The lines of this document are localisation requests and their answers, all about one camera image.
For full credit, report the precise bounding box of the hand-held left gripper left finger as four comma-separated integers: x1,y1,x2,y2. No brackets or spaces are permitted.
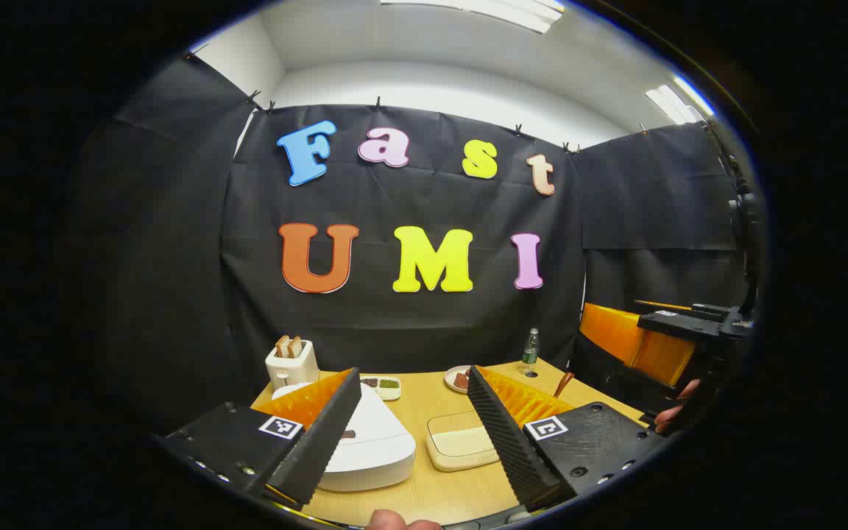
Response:
159,367,363,509

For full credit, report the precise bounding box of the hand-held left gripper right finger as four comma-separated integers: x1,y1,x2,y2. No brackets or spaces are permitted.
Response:
466,364,666,512

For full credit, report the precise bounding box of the cream tray of rice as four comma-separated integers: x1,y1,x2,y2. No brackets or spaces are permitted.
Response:
425,411,503,472

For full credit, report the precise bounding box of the white rice cooker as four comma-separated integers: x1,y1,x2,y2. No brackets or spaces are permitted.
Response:
272,381,417,492

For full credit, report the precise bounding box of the white toaster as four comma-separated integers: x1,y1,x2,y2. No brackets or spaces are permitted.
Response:
265,339,319,392

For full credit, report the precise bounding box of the white divided bean dish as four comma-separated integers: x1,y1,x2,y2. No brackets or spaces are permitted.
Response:
360,375,402,402

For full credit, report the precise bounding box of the black backdrop cloth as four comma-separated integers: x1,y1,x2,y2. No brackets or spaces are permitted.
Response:
63,52,760,435

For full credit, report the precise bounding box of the ceiling light panel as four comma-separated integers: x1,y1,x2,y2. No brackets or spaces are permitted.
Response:
645,74,716,126
380,0,566,35

